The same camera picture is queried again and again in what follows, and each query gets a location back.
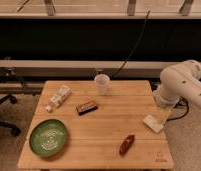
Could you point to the dark chocolate bar box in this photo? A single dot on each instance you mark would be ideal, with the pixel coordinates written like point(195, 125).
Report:
point(86, 107)

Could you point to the red-brown oblong snack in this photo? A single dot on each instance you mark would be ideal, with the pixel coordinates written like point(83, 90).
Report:
point(127, 143)

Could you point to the green ceramic bowl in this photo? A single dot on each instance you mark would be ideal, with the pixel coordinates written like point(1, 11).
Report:
point(48, 138)

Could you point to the white plastic bottle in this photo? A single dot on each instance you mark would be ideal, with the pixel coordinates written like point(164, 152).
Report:
point(58, 98)

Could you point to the wooden table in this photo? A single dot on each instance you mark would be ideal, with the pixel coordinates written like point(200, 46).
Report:
point(95, 137)

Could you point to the clear plastic cup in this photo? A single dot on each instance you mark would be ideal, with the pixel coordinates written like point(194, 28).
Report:
point(102, 81)

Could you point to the white rectangular block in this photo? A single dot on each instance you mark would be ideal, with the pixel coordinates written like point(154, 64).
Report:
point(152, 123)

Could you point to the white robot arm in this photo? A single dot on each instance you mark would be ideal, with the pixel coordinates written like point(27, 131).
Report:
point(179, 80)

